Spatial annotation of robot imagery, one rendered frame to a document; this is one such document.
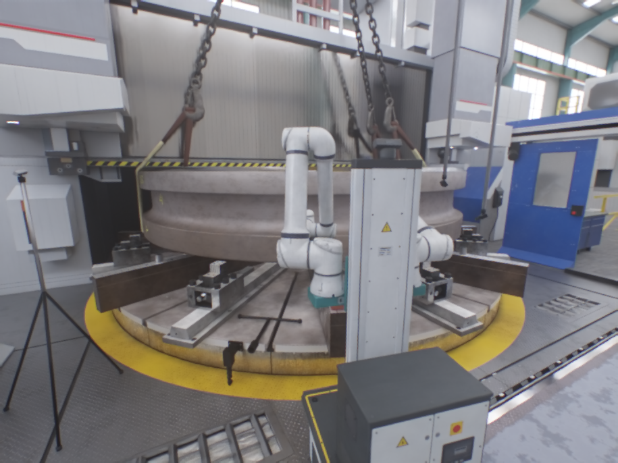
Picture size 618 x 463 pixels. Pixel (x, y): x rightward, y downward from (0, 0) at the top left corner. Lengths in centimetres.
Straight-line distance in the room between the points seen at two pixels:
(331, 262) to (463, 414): 82
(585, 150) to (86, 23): 720
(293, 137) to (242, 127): 408
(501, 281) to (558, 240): 305
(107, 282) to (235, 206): 152
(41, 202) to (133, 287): 203
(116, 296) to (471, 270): 408
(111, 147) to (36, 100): 110
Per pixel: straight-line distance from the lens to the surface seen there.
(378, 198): 141
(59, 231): 526
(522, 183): 727
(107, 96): 357
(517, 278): 413
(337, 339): 239
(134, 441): 261
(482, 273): 417
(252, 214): 301
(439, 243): 179
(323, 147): 156
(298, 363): 274
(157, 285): 384
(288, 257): 151
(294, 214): 151
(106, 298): 370
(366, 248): 142
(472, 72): 695
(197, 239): 326
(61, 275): 582
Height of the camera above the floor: 173
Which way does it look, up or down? 12 degrees down
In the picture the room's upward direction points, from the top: straight up
